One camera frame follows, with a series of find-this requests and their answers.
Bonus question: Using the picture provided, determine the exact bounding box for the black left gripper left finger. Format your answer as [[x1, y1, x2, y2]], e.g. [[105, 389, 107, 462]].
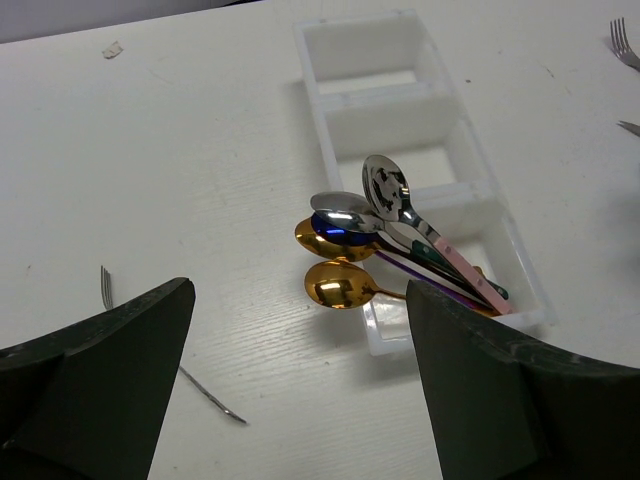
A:
[[1, 277, 196, 479]]

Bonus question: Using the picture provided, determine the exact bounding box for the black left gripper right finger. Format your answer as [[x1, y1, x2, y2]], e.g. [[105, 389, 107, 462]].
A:
[[406, 281, 639, 479]]

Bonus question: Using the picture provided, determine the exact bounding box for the purple metallic spoon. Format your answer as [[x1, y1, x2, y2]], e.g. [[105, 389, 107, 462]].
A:
[[310, 214, 490, 309]]

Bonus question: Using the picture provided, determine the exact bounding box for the gold spoon ornate handle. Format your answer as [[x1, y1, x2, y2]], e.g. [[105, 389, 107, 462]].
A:
[[304, 260, 406, 309]]

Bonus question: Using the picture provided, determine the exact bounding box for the silver spoon pink handle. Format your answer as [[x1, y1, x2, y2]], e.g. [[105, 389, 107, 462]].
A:
[[362, 154, 514, 315]]

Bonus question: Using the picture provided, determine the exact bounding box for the silver spoon green handle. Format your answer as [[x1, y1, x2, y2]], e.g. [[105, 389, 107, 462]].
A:
[[310, 191, 485, 302]]

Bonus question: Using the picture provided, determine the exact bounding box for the gold spoon plain handle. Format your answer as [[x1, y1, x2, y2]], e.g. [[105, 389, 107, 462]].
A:
[[294, 218, 377, 262]]

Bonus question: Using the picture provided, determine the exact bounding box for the plain silver fork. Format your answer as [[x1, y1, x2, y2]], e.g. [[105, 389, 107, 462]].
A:
[[100, 265, 249, 426]]

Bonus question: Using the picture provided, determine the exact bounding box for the white three-compartment plastic tray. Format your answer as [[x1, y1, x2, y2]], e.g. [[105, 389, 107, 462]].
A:
[[294, 10, 558, 335]]

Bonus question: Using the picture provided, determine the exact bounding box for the small white paper scrap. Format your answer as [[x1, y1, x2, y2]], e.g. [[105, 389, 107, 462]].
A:
[[102, 41, 124, 60]]

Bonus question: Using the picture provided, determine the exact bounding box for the knife with dark handle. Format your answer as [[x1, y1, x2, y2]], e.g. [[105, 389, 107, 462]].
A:
[[617, 121, 640, 137]]

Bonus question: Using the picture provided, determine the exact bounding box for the silver fork green handle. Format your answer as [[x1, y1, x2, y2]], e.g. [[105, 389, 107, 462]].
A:
[[609, 17, 640, 71]]

